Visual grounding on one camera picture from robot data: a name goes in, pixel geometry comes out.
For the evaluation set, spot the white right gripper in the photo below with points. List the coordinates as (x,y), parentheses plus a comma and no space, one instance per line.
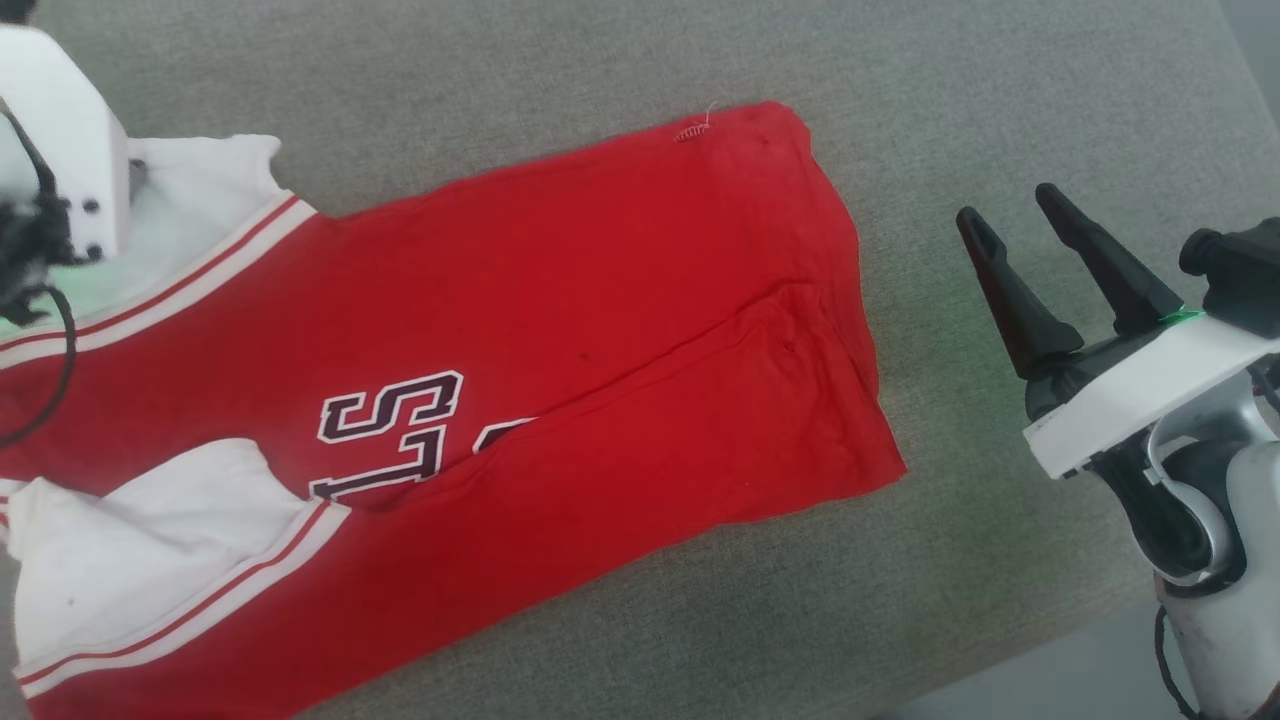
(1130,395)

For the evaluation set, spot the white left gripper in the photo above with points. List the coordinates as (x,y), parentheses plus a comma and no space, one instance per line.
(70,130)

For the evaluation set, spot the red and white basketball jersey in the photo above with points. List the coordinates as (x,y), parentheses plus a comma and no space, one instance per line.
(600,300)

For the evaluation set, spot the grey fabric sofa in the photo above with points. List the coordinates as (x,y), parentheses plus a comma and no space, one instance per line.
(600,60)

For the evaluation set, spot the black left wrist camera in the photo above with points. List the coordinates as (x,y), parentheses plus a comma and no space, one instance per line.
(15,8)

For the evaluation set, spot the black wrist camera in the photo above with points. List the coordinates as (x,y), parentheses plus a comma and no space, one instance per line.
(15,8)
(1245,275)

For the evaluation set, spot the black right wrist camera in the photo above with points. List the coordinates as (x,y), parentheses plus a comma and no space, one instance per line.
(1245,275)

